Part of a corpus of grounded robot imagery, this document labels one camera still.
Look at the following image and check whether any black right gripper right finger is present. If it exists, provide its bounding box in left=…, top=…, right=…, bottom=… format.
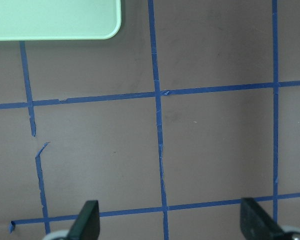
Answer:
left=240, top=197, right=285, bottom=240

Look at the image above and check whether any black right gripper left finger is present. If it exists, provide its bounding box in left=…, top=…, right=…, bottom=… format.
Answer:
left=66, top=200, right=101, bottom=240

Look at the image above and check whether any light green plastic tray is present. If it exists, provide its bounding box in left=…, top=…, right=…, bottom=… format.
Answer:
left=0, top=0, right=122, bottom=41

